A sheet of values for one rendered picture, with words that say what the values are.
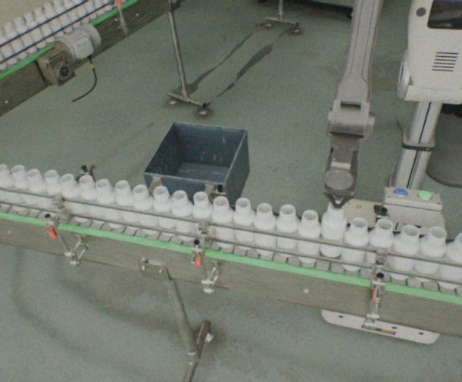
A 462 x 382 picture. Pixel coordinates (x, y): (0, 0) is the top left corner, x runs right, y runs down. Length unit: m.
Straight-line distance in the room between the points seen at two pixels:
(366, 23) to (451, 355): 1.73
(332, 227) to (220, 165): 0.88
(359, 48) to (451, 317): 0.75
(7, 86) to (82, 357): 1.36
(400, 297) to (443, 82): 0.67
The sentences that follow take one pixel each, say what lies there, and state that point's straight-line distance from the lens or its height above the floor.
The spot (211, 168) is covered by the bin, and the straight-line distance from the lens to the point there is 1.88.
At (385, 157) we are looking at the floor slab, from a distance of 3.08.
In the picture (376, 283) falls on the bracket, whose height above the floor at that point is 1.09.
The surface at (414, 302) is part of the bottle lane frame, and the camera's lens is 1.25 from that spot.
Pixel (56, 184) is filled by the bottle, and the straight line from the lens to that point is 1.38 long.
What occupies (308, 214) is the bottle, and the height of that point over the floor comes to 1.15.
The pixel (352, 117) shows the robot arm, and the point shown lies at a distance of 0.87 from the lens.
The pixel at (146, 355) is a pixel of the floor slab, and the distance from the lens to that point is 2.26.
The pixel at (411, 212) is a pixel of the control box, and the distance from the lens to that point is 1.24.
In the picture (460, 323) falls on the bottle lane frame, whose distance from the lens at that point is 1.32.
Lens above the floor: 1.99
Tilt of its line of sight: 45 degrees down
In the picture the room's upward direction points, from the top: 7 degrees counter-clockwise
